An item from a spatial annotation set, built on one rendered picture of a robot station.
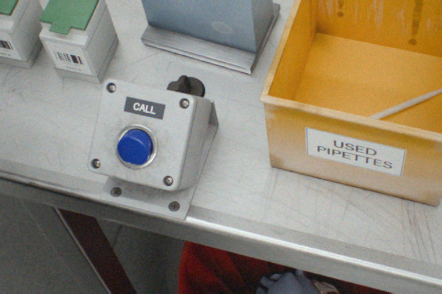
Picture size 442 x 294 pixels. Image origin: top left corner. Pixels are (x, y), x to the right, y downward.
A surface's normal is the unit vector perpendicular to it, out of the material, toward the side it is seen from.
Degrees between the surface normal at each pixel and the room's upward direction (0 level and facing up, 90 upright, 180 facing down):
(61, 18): 0
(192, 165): 90
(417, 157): 90
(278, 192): 0
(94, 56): 90
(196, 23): 90
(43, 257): 0
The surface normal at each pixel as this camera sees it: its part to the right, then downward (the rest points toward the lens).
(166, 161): -0.24, 0.00
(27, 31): 0.95, 0.22
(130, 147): -0.31, 0.49
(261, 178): -0.11, -0.49
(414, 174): -0.31, 0.84
